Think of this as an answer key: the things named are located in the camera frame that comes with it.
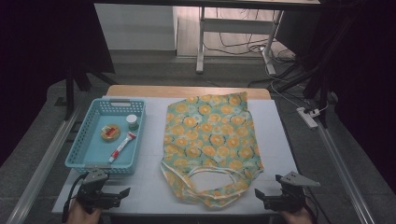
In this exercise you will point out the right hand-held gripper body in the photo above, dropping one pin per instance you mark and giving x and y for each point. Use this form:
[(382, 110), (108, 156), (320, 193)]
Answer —
[(292, 194)]

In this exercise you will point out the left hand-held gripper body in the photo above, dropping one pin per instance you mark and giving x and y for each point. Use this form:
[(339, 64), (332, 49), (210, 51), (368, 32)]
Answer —
[(93, 191)]

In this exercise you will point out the blue perforated plastic basket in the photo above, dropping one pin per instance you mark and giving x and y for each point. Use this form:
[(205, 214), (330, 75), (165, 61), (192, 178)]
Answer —
[(93, 151)]

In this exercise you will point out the red and white tube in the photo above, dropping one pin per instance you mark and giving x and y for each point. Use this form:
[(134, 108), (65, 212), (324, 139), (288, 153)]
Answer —
[(122, 147)]

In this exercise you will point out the small white-lidded jar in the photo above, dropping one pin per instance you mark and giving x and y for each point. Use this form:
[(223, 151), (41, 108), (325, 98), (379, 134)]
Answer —
[(132, 119)]

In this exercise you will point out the yellow patterned sleeveless shirt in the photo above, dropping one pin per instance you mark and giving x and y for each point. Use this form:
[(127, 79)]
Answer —
[(211, 137)]

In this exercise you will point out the person's right hand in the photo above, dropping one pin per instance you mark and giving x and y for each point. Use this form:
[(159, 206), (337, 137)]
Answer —
[(299, 218)]

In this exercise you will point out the person's left hand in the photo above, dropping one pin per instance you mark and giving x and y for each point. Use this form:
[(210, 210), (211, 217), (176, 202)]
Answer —
[(82, 216)]

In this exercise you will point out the white power strip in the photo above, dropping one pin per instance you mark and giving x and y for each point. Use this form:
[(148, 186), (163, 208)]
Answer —
[(306, 117)]

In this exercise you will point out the black metal stand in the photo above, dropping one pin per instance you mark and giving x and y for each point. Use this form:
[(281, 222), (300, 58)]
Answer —
[(70, 93), (320, 84)]

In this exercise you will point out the black curtain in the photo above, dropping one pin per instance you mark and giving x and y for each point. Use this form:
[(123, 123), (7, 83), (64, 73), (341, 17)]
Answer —
[(37, 62), (367, 77)]

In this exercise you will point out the aluminium rail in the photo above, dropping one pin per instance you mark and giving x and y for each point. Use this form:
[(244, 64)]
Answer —
[(345, 174), (40, 172)]

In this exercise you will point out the white metal desk frame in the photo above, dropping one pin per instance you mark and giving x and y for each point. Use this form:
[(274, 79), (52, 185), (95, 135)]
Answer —
[(236, 25)]

